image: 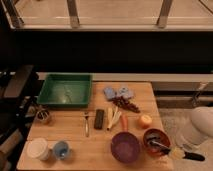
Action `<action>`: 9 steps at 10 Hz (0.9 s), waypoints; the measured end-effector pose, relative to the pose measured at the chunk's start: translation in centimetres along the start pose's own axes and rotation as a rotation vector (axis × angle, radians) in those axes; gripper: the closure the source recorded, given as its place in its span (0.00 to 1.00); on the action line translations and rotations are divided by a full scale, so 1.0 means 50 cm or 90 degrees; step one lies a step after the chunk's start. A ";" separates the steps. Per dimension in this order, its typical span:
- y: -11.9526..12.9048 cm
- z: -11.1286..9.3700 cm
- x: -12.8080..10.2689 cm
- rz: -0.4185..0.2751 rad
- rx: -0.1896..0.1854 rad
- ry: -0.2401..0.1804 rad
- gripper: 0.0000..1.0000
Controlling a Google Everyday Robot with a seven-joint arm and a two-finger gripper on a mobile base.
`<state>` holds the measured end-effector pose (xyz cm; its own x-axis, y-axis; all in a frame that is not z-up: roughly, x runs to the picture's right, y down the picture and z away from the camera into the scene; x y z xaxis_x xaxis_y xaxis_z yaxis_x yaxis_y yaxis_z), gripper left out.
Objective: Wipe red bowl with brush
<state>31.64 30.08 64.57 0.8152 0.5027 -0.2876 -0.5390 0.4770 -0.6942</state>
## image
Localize brush with black handle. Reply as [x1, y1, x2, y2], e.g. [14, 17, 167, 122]
[168, 147, 205, 161]

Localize green plastic tray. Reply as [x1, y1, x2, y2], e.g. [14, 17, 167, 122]
[37, 74, 92, 108]

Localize blue cloth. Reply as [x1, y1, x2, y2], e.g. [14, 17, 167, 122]
[103, 86, 134, 100]

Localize purple bowl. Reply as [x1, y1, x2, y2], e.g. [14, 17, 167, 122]
[111, 132, 141, 163]

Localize small brown basket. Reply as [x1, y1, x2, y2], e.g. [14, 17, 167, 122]
[36, 110, 51, 124]

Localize red bowl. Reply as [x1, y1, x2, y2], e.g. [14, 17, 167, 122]
[143, 128, 171, 158]

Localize metal spoon in bowl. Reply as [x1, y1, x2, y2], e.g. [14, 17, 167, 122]
[147, 138, 170, 150]

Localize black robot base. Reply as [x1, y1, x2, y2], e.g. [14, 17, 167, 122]
[0, 65, 38, 157]

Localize white cup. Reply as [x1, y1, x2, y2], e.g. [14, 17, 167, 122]
[27, 138, 50, 161]

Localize orange carrot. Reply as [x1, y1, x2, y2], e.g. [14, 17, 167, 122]
[121, 114, 128, 132]

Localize orange fruit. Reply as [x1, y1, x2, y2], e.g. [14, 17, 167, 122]
[138, 115, 152, 129]

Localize blue cup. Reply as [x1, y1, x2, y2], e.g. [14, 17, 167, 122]
[53, 141, 70, 160]

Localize dark red grapes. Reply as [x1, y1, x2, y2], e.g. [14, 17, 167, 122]
[112, 96, 140, 113]

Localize black rectangular block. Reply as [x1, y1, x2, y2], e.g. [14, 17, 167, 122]
[94, 109, 104, 129]

